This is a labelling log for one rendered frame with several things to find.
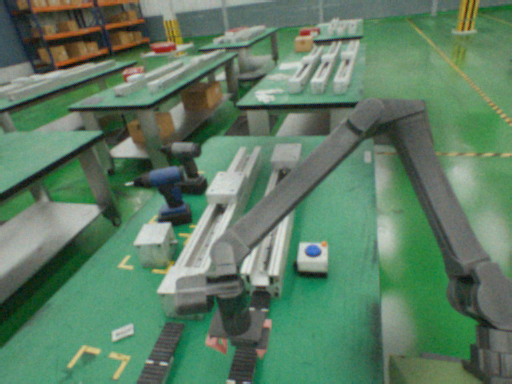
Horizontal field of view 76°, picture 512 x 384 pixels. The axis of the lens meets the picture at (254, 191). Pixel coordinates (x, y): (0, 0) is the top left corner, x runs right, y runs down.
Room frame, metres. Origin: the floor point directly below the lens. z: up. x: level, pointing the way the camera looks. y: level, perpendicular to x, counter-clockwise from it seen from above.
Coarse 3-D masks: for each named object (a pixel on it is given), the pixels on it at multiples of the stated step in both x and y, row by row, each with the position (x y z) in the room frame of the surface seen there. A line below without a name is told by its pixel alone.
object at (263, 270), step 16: (272, 176) 1.12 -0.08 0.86; (288, 224) 0.83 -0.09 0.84; (272, 240) 0.77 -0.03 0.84; (288, 240) 0.80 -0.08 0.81; (256, 256) 0.69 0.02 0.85; (272, 256) 0.67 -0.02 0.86; (240, 272) 0.63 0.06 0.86; (256, 272) 0.66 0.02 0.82; (272, 272) 0.61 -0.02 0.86; (256, 288) 0.62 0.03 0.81; (272, 288) 0.61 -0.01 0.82
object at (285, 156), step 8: (280, 144) 1.32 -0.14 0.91; (288, 144) 1.31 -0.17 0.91; (296, 144) 1.30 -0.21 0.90; (280, 152) 1.24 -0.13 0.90; (288, 152) 1.23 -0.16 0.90; (296, 152) 1.22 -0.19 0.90; (272, 160) 1.18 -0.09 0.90; (280, 160) 1.17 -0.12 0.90; (288, 160) 1.16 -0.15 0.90; (296, 160) 1.15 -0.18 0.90; (272, 168) 1.18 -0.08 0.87; (280, 168) 1.17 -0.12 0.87; (288, 168) 1.16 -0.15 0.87
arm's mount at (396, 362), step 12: (396, 360) 0.35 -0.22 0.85; (408, 360) 0.36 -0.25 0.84; (420, 360) 0.36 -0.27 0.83; (432, 360) 0.36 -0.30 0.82; (396, 372) 0.32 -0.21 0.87; (408, 372) 0.30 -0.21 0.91; (420, 372) 0.30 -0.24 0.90; (432, 372) 0.30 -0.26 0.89; (444, 372) 0.31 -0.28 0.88; (456, 372) 0.31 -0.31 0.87; (468, 372) 0.31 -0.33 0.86
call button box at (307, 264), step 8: (304, 248) 0.71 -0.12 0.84; (320, 248) 0.70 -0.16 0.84; (304, 256) 0.68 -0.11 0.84; (312, 256) 0.67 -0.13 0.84; (320, 256) 0.67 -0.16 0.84; (296, 264) 0.70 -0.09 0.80; (304, 264) 0.66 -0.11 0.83; (312, 264) 0.66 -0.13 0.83; (320, 264) 0.65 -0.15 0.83; (304, 272) 0.66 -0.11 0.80; (312, 272) 0.66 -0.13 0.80; (320, 272) 0.65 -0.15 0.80
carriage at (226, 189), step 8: (216, 176) 1.10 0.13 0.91; (224, 176) 1.10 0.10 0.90; (232, 176) 1.09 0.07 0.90; (240, 176) 1.08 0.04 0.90; (216, 184) 1.04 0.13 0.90; (224, 184) 1.03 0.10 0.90; (232, 184) 1.03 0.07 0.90; (240, 184) 1.02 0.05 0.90; (208, 192) 0.99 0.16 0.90; (216, 192) 0.98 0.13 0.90; (224, 192) 0.98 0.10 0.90; (232, 192) 0.97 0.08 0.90; (240, 192) 1.01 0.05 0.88; (208, 200) 0.99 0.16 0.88; (216, 200) 0.98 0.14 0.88; (224, 200) 0.97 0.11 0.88; (232, 200) 0.96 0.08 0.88
